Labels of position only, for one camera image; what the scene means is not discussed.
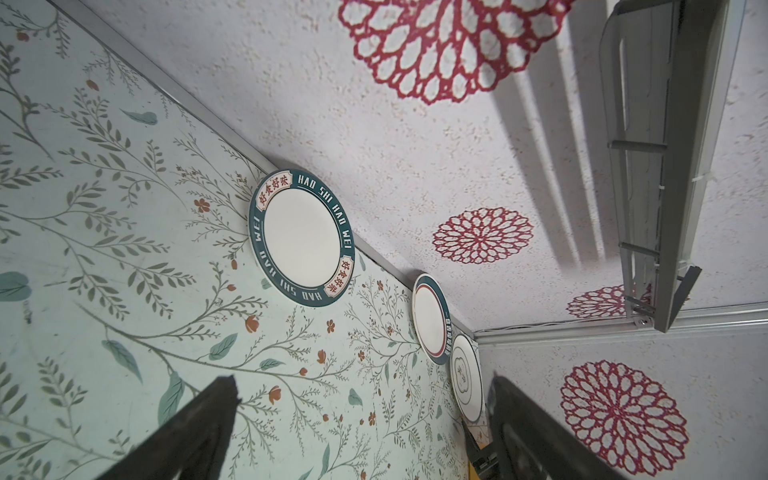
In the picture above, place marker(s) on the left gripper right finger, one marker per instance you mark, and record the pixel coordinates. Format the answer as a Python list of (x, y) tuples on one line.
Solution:
[(530, 444)]

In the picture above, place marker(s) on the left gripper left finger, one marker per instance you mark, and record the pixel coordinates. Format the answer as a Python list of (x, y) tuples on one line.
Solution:
[(192, 444)]

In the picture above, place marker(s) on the white plate grey motif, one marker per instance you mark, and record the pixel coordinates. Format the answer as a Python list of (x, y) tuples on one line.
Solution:
[(466, 379)]

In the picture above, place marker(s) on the green rim plate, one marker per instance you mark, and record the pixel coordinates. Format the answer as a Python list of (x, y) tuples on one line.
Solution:
[(431, 319), (302, 238)]

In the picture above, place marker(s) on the yellow plastic bin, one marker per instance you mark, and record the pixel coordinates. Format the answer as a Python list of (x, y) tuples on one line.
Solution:
[(474, 470)]

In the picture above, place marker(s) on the floral patterned table mat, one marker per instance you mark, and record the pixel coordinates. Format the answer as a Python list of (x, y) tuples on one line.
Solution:
[(128, 284)]

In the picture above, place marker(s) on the dark grey wall shelf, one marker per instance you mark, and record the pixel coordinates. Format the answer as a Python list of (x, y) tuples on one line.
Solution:
[(665, 70)]

